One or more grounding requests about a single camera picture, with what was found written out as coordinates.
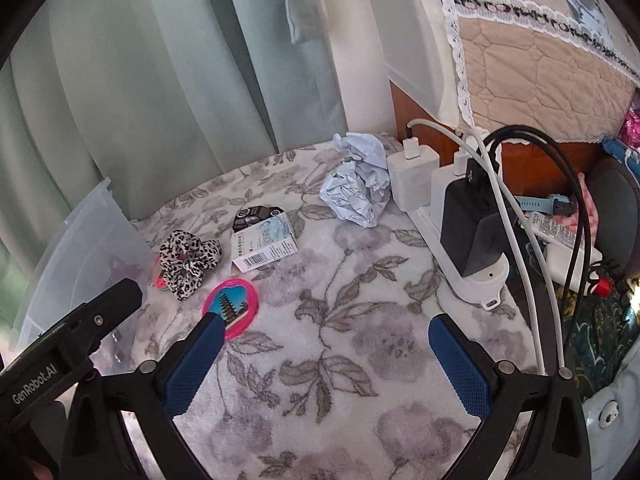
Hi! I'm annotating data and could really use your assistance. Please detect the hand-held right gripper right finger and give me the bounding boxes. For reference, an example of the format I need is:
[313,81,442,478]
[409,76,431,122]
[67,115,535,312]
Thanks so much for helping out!
[427,312,593,480]

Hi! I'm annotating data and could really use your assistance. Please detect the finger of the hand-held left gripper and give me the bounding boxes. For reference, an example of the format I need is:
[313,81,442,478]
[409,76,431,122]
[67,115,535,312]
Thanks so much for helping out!
[75,278,143,356]

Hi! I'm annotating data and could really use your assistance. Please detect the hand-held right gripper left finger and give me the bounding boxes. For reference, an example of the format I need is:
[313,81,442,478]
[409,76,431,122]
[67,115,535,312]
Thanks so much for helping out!
[62,312,226,480]

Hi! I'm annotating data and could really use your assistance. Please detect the red hair claw clip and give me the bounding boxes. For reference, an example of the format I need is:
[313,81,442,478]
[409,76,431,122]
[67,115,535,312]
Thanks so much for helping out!
[107,255,143,286]

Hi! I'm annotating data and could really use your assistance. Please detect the pink and teal hair ties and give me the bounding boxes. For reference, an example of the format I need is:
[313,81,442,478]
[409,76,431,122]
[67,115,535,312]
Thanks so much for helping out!
[151,255,171,291]

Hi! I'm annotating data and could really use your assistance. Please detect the clear plastic storage container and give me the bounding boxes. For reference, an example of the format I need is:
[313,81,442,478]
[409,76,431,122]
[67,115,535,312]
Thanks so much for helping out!
[10,176,156,376]

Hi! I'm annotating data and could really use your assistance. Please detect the pink round pocket mirror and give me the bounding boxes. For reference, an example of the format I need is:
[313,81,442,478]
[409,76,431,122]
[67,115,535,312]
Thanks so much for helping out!
[201,278,258,341]

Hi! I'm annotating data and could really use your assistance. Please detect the leopard print scrunchie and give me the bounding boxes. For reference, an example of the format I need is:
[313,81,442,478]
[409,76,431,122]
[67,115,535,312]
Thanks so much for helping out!
[159,230,222,302]

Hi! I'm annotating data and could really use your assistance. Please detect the white medicine box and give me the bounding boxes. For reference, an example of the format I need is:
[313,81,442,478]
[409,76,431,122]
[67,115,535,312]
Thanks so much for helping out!
[231,212,299,273]

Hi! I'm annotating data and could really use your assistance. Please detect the black toy car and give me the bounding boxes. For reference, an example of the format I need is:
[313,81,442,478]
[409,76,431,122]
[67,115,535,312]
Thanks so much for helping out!
[234,204,283,233]

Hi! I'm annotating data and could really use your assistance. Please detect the white paper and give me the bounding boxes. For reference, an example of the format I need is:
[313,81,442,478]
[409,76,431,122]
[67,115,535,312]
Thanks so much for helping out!
[320,132,393,228]

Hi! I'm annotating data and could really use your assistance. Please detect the white power strip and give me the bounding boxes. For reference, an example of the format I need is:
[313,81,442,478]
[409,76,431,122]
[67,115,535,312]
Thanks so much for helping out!
[407,200,511,308]

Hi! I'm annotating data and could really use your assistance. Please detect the grey floral blanket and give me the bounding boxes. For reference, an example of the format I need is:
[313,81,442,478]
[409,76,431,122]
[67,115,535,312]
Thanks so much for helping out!
[75,135,551,480]

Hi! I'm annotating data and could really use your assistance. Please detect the black charger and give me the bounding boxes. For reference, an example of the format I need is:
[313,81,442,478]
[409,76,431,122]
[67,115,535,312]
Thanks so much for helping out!
[440,162,508,278]

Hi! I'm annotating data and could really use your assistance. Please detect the dark patterned cloth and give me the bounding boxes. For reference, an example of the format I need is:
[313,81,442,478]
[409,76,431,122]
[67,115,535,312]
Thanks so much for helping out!
[560,285,640,396]

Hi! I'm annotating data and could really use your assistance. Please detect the white tube red cap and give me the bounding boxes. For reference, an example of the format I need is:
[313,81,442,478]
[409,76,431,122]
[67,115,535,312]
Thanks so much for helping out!
[527,211,613,297]

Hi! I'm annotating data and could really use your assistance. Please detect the light blue panda pouch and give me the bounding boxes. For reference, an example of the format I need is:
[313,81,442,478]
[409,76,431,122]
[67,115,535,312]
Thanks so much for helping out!
[580,375,640,480]

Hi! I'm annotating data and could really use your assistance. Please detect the blue wrist watch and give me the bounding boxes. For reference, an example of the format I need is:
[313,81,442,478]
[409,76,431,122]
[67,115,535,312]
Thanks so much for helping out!
[515,192,576,216]

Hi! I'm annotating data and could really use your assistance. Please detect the white charger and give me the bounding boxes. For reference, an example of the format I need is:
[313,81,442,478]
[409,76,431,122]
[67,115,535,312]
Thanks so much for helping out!
[431,130,491,206]
[387,137,441,211]

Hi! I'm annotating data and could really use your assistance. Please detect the pink striped cloth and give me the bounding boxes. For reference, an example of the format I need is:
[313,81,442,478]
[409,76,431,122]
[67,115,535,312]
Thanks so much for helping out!
[575,195,601,246]

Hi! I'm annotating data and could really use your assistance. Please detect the pale green curtain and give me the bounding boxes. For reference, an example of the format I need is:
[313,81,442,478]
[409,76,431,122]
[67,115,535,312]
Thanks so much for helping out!
[0,0,391,281]

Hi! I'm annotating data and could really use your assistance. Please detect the dark grey cushion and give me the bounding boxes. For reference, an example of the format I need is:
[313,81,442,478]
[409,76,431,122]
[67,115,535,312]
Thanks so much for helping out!
[582,157,640,281]

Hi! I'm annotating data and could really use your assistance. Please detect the brown wooden furniture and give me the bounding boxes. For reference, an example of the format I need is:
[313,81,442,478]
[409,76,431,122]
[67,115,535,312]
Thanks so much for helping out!
[390,80,601,211]

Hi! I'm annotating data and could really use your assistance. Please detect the beige quilted lace cover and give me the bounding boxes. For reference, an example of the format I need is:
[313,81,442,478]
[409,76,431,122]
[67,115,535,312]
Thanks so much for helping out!
[425,0,640,141]

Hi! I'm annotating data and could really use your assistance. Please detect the white cable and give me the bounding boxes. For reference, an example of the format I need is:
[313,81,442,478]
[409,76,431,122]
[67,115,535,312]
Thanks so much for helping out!
[465,130,568,373]
[405,119,548,376]

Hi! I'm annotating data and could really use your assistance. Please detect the black cable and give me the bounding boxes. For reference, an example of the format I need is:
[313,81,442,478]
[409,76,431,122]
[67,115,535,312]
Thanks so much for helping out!
[487,137,583,291]
[485,126,593,291]

